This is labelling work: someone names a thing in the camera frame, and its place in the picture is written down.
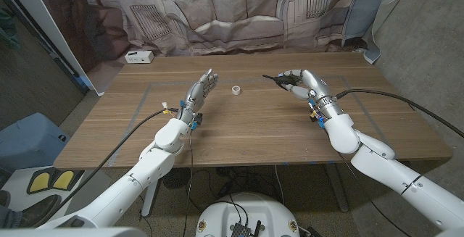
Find white power strip box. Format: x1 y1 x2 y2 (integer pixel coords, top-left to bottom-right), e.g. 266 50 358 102
124 50 154 65

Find green hanging cloth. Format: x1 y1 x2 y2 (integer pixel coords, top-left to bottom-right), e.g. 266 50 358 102
0 8 20 49

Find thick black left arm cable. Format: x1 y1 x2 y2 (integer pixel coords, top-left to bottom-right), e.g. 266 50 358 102
54 108 181 212

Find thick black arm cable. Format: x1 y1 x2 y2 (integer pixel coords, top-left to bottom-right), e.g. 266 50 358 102
54 108 181 212
333 88 464 139

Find white robot torso base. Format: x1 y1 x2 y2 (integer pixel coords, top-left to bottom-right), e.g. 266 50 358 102
195 192 301 237

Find white foot pedal yellow pads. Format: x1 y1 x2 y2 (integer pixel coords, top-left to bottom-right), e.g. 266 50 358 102
0 166 113 227

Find black rubber air blower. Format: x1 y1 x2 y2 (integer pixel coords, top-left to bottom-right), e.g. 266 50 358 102
262 74 302 90

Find white table leg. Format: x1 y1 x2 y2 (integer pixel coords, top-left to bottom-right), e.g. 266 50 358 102
141 180 162 217

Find white partition panel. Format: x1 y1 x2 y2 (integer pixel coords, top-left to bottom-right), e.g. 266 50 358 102
1 0 106 96

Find black round fan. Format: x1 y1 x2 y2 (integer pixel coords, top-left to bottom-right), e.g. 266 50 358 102
162 167 191 190

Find grey table leg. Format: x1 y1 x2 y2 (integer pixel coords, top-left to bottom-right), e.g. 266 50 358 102
324 163 349 213

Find dark brown shoe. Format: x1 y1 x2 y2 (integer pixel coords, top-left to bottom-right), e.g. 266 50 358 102
20 194 62 228

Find blue jeans leg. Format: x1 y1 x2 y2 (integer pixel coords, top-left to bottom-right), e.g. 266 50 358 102
0 189 22 230

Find black cable tangle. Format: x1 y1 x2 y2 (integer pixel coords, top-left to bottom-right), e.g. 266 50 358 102
184 166 287 212

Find blue plastic bin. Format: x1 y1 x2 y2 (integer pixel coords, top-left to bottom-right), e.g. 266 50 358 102
0 112 70 175

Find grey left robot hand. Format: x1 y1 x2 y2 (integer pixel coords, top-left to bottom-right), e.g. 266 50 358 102
176 68 220 125

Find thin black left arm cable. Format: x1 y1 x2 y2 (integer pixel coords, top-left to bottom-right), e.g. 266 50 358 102
181 130 194 237

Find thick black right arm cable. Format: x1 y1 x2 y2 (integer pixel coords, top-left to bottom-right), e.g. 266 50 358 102
333 88 464 139

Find printed sofa room backdrop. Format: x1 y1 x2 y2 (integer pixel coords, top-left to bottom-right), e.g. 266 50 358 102
27 0 394 95

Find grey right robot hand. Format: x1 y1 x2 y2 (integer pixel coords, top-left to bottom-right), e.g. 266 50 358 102
278 68 344 122

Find black electronics module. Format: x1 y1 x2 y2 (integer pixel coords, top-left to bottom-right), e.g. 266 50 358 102
230 221 262 237

